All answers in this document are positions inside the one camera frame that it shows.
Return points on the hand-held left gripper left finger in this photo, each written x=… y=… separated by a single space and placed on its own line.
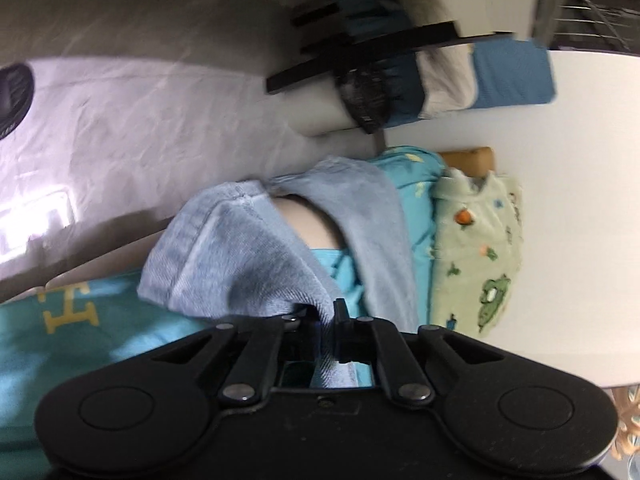
x=272 y=345

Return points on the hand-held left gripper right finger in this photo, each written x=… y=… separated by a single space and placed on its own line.
x=342 y=335

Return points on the light blue denim jeans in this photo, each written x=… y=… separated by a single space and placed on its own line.
x=225 y=250

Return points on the green cartoon printed blanket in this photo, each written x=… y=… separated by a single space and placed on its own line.
x=475 y=250

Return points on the wooden bed headboard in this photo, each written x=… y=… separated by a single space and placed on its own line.
x=470 y=160

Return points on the teal smiley printed bed sheet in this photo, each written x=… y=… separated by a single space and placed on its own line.
x=50 y=360

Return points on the dark blue cloth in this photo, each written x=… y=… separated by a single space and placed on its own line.
x=402 y=90

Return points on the beige cloth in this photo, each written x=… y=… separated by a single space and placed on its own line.
x=445 y=80

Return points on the black chair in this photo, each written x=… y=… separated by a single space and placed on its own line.
x=360 y=57

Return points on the black framed picture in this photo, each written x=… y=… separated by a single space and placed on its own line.
x=629 y=425

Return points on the blue quilted cushion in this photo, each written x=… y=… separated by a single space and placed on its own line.
x=510 y=72

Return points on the dark round fan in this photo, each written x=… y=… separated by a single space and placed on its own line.
x=12 y=100

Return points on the dark window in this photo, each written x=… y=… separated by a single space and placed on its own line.
x=600 y=10

